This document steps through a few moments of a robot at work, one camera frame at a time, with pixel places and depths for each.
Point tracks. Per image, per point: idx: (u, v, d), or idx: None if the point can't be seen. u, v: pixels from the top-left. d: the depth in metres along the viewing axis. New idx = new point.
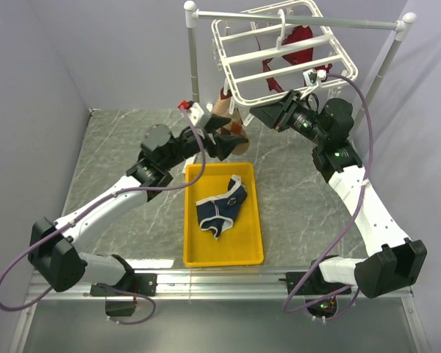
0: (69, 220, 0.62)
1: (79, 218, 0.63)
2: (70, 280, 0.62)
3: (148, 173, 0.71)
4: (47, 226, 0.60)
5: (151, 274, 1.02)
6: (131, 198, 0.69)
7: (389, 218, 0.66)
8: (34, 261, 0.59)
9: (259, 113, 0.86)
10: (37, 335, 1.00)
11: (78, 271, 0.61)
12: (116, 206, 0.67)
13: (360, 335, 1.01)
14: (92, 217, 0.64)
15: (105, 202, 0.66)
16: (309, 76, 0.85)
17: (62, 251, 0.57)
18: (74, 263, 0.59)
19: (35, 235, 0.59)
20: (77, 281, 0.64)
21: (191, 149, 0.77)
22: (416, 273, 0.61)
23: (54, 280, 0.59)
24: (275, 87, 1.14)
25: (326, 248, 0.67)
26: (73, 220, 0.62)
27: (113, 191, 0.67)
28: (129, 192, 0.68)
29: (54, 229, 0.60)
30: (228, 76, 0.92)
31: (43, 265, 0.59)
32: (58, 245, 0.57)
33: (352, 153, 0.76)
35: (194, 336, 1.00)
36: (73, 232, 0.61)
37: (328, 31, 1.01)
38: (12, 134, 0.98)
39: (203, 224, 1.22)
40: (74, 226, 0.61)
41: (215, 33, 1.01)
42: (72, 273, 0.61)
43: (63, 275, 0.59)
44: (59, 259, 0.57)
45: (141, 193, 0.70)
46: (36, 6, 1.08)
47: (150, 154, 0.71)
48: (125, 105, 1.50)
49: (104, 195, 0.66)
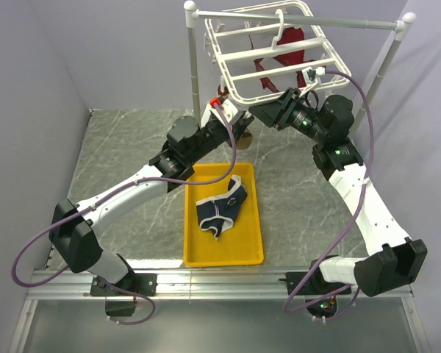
0: (90, 205, 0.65)
1: (101, 202, 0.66)
2: (87, 262, 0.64)
3: (170, 164, 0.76)
4: (69, 207, 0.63)
5: (151, 274, 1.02)
6: (152, 187, 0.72)
7: (389, 218, 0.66)
8: (55, 240, 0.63)
9: (258, 112, 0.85)
10: (38, 334, 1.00)
11: (95, 254, 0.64)
12: (137, 193, 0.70)
13: (360, 335, 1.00)
14: (112, 202, 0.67)
15: (127, 189, 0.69)
16: (308, 73, 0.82)
17: (80, 233, 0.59)
18: (92, 246, 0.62)
19: (59, 215, 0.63)
20: (92, 264, 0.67)
21: (212, 143, 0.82)
22: (416, 272, 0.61)
23: (72, 260, 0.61)
24: (268, 85, 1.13)
25: (328, 248, 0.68)
26: (95, 204, 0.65)
27: (135, 179, 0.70)
28: (151, 182, 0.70)
29: (76, 210, 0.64)
30: (223, 73, 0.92)
31: (62, 245, 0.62)
32: (77, 227, 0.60)
33: (353, 151, 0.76)
35: (194, 336, 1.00)
36: (92, 215, 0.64)
37: (320, 33, 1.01)
38: (12, 134, 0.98)
39: (203, 224, 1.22)
40: (95, 210, 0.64)
41: (209, 29, 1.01)
42: (90, 254, 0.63)
43: (81, 255, 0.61)
44: (76, 240, 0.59)
45: (162, 183, 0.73)
46: (36, 6, 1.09)
47: (175, 145, 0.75)
48: (125, 105, 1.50)
49: (126, 183, 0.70)
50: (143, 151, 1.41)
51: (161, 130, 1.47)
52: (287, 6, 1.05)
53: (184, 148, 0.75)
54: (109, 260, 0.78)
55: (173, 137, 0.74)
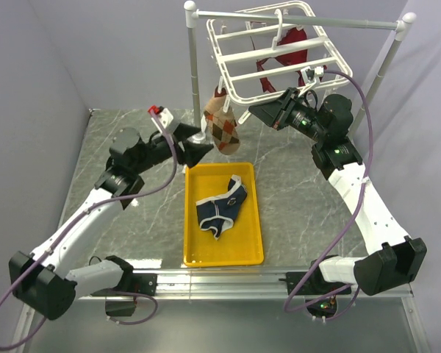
0: (46, 249, 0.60)
1: (56, 243, 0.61)
2: (63, 304, 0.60)
3: (117, 180, 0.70)
4: (24, 259, 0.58)
5: (151, 274, 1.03)
6: (105, 212, 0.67)
7: (389, 216, 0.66)
8: (21, 296, 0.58)
9: (257, 112, 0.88)
10: (37, 334, 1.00)
11: (69, 294, 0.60)
12: (90, 224, 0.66)
13: (361, 335, 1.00)
14: (68, 240, 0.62)
15: (79, 223, 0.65)
16: (306, 73, 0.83)
17: (45, 280, 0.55)
18: (62, 289, 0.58)
19: (15, 271, 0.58)
20: (71, 304, 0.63)
21: (161, 154, 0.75)
22: (415, 271, 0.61)
23: (47, 311, 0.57)
24: (269, 88, 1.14)
25: (326, 248, 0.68)
26: (50, 247, 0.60)
27: (84, 209, 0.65)
28: (102, 205, 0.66)
29: (32, 259, 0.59)
30: (223, 73, 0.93)
31: (30, 298, 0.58)
32: (39, 276, 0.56)
33: (352, 150, 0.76)
35: (194, 336, 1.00)
36: (51, 260, 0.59)
37: (322, 33, 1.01)
38: (12, 134, 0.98)
39: (202, 225, 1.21)
40: (52, 254, 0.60)
41: (210, 31, 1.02)
42: (64, 297, 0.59)
43: (53, 303, 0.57)
44: (43, 288, 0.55)
45: (114, 204, 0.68)
46: (36, 6, 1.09)
47: (120, 160, 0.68)
48: (125, 105, 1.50)
49: (77, 215, 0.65)
50: None
51: None
52: (289, 7, 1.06)
53: (127, 163, 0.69)
54: (99, 277, 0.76)
55: (115, 150, 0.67)
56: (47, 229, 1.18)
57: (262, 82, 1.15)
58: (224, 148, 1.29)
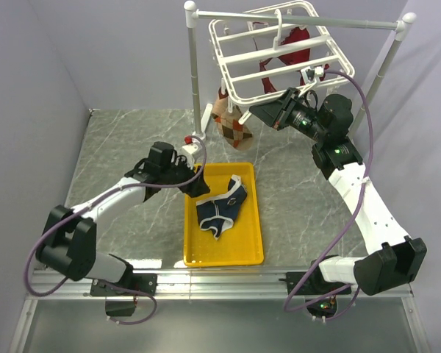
0: (87, 205, 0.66)
1: (95, 203, 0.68)
2: (83, 268, 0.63)
3: (142, 176, 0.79)
4: (65, 210, 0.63)
5: (151, 274, 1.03)
6: (134, 194, 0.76)
7: (389, 216, 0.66)
8: (48, 251, 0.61)
9: (258, 112, 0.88)
10: (37, 335, 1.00)
11: (91, 259, 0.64)
12: (123, 198, 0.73)
13: (361, 335, 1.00)
14: (105, 203, 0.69)
15: (113, 194, 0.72)
16: (306, 73, 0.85)
17: (83, 229, 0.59)
18: (90, 248, 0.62)
19: (52, 221, 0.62)
20: (83, 276, 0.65)
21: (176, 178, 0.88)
22: (415, 271, 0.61)
23: (70, 266, 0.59)
24: (270, 90, 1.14)
25: (327, 248, 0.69)
26: (91, 204, 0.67)
27: (120, 184, 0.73)
28: (134, 187, 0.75)
29: (72, 212, 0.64)
30: (224, 75, 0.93)
31: (57, 254, 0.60)
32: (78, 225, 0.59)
33: (352, 150, 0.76)
35: (194, 337, 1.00)
36: (91, 214, 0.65)
37: (325, 31, 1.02)
38: (12, 134, 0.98)
39: (202, 225, 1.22)
40: (92, 209, 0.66)
41: (212, 34, 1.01)
42: (86, 259, 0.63)
43: (81, 258, 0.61)
44: (80, 238, 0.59)
45: (140, 190, 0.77)
46: (36, 6, 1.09)
47: (153, 159, 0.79)
48: (126, 105, 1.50)
49: (112, 188, 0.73)
50: (142, 151, 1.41)
51: (161, 130, 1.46)
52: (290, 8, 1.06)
53: (157, 170, 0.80)
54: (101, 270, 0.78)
55: (154, 151, 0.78)
56: None
57: (264, 83, 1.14)
58: (239, 145, 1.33)
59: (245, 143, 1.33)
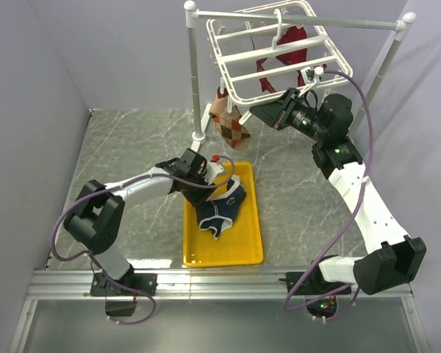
0: (119, 184, 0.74)
1: (127, 184, 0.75)
2: (104, 243, 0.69)
3: (172, 168, 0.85)
4: (98, 185, 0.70)
5: (151, 274, 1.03)
6: (162, 183, 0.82)
7: (389, 216, 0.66)
8: (76, 220, 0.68)
9: (259, 112, 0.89)
10: (37, 335, 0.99)
11: (112, 235, 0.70)
12: (151, 185, 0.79)
13: (361, 335, 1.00)
14: (135, 187, 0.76)
15: (143, 179, 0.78)
16: (306, 73, 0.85)
17: (111, 205, 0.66)
18: (114, 224, 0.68)
19: (85, 193, 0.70)
20: (102, 250, 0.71)
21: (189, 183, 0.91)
22: (415, 271, 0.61)
23: (92, 237, 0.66)
24: (268, 87, 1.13)
25: (325, 248, 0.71)
26: (123, 184, 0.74)
27: (151, 173, 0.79)
28: (162, 176, 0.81)
29: (104, 188, 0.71)
30: (223, 74, 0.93)
31: (83, 225, 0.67)
32: (107, 200, 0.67)
33: (352, 150, 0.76)
35: (194, 336, 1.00)
36: (121, 193, 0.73)
37: (323, 31, 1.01)
38: (12, 134, 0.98)
39: (201, 225, 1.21)
40: (123, 189, 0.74)
41: (210, 31, 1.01)
42: (108, 235, 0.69)
43: (104, 232, 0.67)
44: (107, 212, 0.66)
45: (168, 181, 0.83)
46: (36, 6, 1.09)
47: (187, 157, 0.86)
48: (126, 105, 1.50)
49: (142, 174, 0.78)
50: (142, 151, 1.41)
51: (161, 130, 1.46)
52: (289, 7, 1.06)
53: (187, 169, 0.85)
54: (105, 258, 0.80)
55: (189, 152, 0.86)
56: (47, 229, 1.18)
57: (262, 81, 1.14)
58: (237, 145, 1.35)
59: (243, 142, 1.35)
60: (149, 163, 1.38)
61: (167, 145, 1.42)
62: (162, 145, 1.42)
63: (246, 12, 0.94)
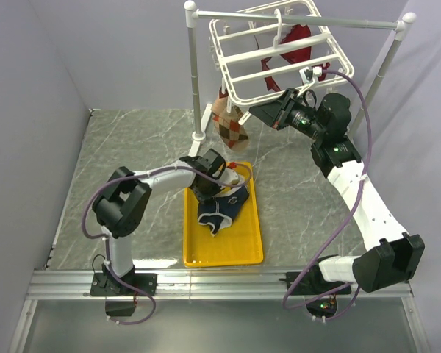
0: (146, 172, 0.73)
1: (154, 173, 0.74)
2: (129, 226, 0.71)
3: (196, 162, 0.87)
4: (127, 171, 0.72)
5: (151, 274, 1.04)
6: (184, 176, 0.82)
7: (387, 214, 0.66)
8: (103, 204, 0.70)
9: (258, 112, 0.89)
10: (37, 335, 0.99)
11: (137, 220, 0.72)
12: (176, 176, 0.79)
13: (360, 335, 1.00)
14: (162, 176, 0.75)
15: (170, 170, 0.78)
16: (306, 73, 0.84)
17: (140, 192, 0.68)
18: (140, 209, 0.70)
19: (115, 178, 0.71)
20: (126, 234, 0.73)
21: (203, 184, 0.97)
22: (414, 268, 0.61)
23: (119, 220, 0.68)
24: (274, 87, 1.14)
25: (322, 248, 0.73)
26: (151, 172, 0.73)
27: (176, 165, 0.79)
28: (187, 170, 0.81)
29: (132, 174, 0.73)
30: (224, 75, 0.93)
31: (109, 208, 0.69)
32: (136, 187, 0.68)
33: (350, 148, 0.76)
35: (194, 337, 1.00)
36: (148, 181, 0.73)
37: (325, 31, 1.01)
38: (12, 134, 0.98)
39: (201, 219, 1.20)
40: (149, 178, 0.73)
41: (212, 33, 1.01)
42: (134, 220, 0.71)
43: (131, 216, 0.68)
44: (136, 198, 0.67)
45: (191, 175, 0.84)
46: (36, 6, 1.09)
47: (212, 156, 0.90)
48: (126, 105, 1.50)
49: (169, 165, 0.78)
50: (142, 151, 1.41)
51: (161, 130, 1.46)
52: (289, 8, 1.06)
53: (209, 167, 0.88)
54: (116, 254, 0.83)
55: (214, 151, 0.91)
56: (46, 229, 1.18)
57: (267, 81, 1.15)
58: (234, 145, 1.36)
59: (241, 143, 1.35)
60: (149, 163, 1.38)
61: (167, 145, 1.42)
62: (162, 145, 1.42)
63: (247, 12, 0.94)
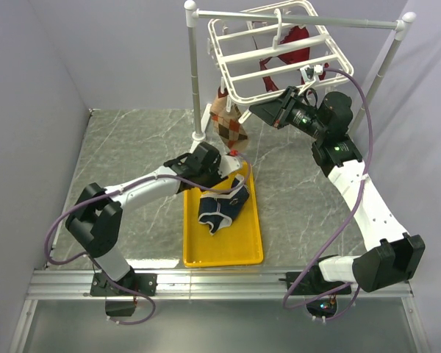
0: (119, 189, 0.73)
1: (127, 188, 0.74)
2: (104, 245, 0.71)
3: (181, 168, 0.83)
4: (98, 189, 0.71)
5: (151, 274, 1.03)
6: (167, 184, 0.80)
7: (388, 214, 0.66)
8: (77, 225, 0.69)
9: (258, 110, 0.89)
10: (37, 336, 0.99)
11: (112, 239, 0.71)
12: (156, 187, 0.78)
13: (361, 335, 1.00)
14: (137, 190, 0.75)
15: (148, 181, 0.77)
16: (306, 71, 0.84)
17: (109, 212, 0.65)
18: (113, 229, 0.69)
19: (85, 196, 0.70)
20: (103, 251, 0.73)
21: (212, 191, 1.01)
22: (414, 268, 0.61)
23: (91, 242, 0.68)
24: (273, 87, 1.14)
25: (322, 249, 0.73)
26: (123, 188, 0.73)
27: (155, 174, 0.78)
28: (168, 178, 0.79)
29: (104, 193, 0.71)
30: (223, 73, 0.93)
31: (83, 229, 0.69)
32: (105, 207, 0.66)
33: (352, 148, 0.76)
35: (194, 337, 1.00)
36: (120, 198, 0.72)
37: (324, 31, 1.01)
38: (12, 134, 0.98)
39: (201, 218, 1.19)
40: (122, 194, 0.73)
41: (212, 33, 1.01)
42: (108, 238, 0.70)
43: (104, 237, 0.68)
44: (104, 219, 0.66)
45: (175, 182, 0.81)
46: (37, 6, 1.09)
47: (201, 154, 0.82)
48: (126, 105, 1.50)
49: (148, 176, 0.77)
50: (142, 151, 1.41)
51: (161, 130, 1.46)
52: (289, 8, 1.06)
53: (197, 168, 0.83)
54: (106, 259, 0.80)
55: (203, 148, 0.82)
56: (47, 230, 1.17)
57: (267, 81, 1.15)
58: (234, 145, 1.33)
59: (242, 143, 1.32)
60: (149, 163, 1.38)
61: (167, 145, 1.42)
62: (162, 145, 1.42)
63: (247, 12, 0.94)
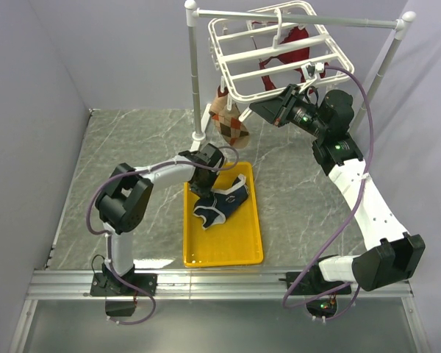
0: (147, 168, 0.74)
1: (155, 168, 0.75)
2: (133, 221, 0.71)
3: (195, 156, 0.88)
4: (128, 168, 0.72)
5: (151, 274, 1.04)
6: (184, 170, 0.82)
7: (388, 213, 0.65)
8: (106, 201, 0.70)
9: (259, 108, 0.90)
10: (37, 335, 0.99)
11: (140, 215, 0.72)
12: (175, 171, 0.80)
13: (361, 335, 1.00)
14: (162, 171, 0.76)
15: (170, 165, 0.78)
16: (306, 69, 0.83)
17: (142, 187, 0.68)
18: (143, 204, 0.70)
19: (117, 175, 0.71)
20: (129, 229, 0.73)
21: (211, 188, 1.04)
22: (414, 268, 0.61)
23: (123, 216, 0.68)
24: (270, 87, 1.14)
25: (321, 248, 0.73)
26: (151, 168, 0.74)
27: (176, 159, 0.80)
28: (185, 164, 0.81)
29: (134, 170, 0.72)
30: (224, 73, 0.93)
31: (113, 205, 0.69)
32: (137, 182, 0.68)
33: (353, 146, 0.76)
35: (193, 337, 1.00)
36: (150, 176, 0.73)
37: (324, 31, 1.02)
38: (13, 133, 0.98)
39: (196, 210, 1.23)
40: (151, 173, 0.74)
41: (212, 33, 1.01)
42: (137, 215, 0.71)
43: (135, 211, 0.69)
44: (137, 193, 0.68)
45: (190, 169, 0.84)
46: (37, 6, 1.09)
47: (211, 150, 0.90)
48: (126, 105, 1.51)
49: (169, 160, 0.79)
50: (143, 151, 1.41)
51: (161, 130, 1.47)
52: (289, 7, 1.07)
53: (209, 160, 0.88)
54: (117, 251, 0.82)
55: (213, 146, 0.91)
56: (46, 230, 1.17)
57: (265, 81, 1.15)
58: (236, 143, 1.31)
59: (242, 140, 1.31)
60: (149, 163, 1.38)
61: (167, 145, 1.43)
62: (162, 145, 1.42)
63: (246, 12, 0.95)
